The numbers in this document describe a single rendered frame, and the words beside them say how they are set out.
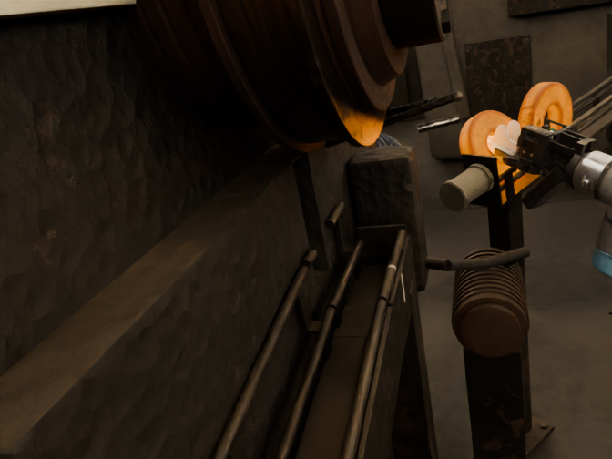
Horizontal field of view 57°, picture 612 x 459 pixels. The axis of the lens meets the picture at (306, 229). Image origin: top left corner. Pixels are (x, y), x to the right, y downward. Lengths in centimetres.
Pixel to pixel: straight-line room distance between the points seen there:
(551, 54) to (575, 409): 211
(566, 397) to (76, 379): 142
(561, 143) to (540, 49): 221
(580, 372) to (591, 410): 15
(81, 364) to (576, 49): 308
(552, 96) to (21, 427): 115
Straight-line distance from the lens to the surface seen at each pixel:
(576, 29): 326
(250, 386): 50
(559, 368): 173
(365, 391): 54
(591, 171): 104
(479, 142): 115
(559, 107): 132
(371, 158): 89
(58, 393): 33
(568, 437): 153
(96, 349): 36
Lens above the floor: 103
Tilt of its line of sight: 21 degrees down
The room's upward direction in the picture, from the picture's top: 11 degrees counter-clockwise
